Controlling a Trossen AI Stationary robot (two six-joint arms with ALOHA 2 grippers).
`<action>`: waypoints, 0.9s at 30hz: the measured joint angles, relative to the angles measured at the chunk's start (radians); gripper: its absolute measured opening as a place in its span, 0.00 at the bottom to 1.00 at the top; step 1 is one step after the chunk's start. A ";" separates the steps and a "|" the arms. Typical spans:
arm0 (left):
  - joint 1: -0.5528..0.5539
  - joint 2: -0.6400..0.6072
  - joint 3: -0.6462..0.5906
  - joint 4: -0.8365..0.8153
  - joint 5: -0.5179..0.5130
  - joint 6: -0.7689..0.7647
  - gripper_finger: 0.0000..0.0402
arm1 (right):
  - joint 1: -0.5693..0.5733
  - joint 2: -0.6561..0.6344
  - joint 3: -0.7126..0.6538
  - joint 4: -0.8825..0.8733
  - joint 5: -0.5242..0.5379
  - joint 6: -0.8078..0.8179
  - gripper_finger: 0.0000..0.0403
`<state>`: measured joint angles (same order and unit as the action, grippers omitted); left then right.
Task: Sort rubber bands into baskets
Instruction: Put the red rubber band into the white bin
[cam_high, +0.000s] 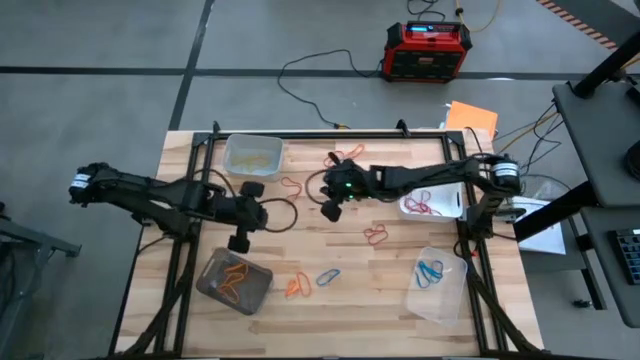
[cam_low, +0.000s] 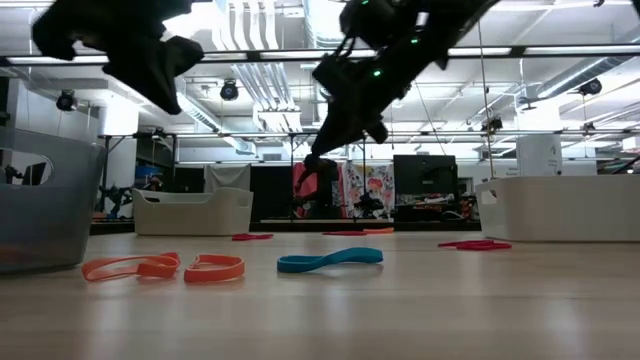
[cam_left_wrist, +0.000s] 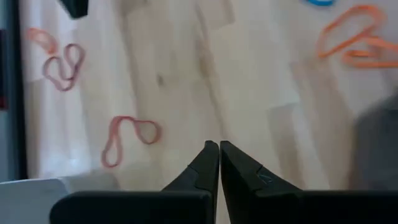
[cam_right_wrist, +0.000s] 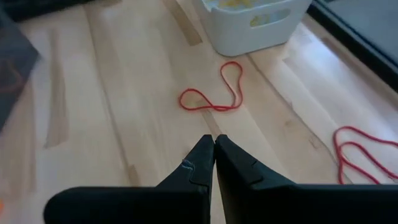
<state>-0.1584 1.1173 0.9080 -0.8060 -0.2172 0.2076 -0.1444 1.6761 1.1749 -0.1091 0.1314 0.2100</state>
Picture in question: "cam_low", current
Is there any white plastic basket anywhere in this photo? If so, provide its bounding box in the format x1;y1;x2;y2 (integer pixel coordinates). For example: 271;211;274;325
474;174;640;243

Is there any grey cloth cover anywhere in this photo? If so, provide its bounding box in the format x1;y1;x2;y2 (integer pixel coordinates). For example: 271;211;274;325
203;163;252;194

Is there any thin hanging pole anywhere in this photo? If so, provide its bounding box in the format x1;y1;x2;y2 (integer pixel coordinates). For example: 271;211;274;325
476;17;497;180

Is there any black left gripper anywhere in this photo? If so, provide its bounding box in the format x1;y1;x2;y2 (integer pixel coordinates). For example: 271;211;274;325
102;34;185;117

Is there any ceiling light strip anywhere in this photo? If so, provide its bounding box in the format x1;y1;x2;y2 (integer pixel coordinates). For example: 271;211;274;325
447;46;515;57
523;45;593;56
5;53;109;66

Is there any blue rubber band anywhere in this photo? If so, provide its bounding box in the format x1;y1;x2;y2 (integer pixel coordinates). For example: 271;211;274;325
276;246;385;275

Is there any white ceiling duct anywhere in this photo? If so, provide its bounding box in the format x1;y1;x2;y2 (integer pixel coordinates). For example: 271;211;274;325
303;0;346;50

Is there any frosted translucent plastic basket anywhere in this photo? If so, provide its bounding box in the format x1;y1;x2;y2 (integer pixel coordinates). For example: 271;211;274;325
132;186;255;237

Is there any black monitor screen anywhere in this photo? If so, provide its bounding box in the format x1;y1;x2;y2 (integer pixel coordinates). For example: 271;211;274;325
392;154;459;207

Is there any black ceiling spotlight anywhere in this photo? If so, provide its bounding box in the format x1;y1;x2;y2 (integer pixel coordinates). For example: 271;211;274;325
55;88;79;113
219;78;241;102
578;77;604;97

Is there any floral cloth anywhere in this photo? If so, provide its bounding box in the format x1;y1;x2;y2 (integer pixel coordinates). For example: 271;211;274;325
341;161;396;220

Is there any smoky grey plastic basket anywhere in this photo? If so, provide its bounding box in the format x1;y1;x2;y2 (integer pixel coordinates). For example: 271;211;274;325
0;126;108;275

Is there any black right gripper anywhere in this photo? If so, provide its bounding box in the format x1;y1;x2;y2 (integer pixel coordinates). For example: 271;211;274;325
308;47;434;158

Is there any red cloth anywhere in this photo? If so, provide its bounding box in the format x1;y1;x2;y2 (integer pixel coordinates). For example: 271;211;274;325
292;162;319;201

